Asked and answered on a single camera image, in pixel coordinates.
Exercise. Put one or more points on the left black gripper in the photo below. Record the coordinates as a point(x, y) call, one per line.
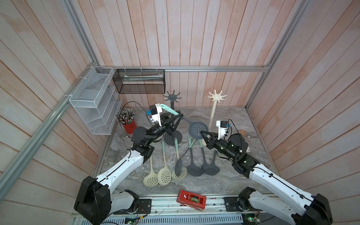
point(167, 123)

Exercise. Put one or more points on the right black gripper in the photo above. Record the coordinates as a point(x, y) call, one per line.
point(212, 143)

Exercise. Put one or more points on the grey skimmer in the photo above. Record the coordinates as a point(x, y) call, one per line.
point(210, 169)
point(192, 169)
point(195, 127)

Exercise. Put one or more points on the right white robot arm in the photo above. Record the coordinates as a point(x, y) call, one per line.
point(295, 206)

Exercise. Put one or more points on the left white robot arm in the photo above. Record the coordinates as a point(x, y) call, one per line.
point(96, 199)

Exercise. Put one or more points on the cream skimmer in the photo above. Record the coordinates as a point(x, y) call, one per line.
point(179, 171)
point(152, 178)
point(164, 175)

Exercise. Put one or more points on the cream utensil rack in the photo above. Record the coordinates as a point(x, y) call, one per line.
point(216, 97)

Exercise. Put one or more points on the cream skimmer far left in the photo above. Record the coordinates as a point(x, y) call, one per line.
point(152, 178)

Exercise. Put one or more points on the grey solid spoon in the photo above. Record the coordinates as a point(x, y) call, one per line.
point(184, 154)

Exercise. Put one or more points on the red pencil cup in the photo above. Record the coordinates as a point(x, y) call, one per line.
point(126, 118)

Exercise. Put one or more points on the red tape dispenser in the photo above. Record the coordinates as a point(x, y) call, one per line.
point(192, 200)

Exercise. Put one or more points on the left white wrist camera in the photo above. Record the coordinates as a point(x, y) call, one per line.
point(155, 113)

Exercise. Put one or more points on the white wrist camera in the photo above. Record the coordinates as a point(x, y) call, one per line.
point(155, 113)
point(222, 129)

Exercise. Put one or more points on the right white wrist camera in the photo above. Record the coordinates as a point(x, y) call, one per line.
point(222, 129)

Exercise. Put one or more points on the black mesh wall basket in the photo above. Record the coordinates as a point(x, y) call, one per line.
point(140, 81)

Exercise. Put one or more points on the white wire mesh shelf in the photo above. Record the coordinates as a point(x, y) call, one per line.
point(96, 100)

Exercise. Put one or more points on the aluminium frame rail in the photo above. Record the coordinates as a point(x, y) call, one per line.
point(193, 68)

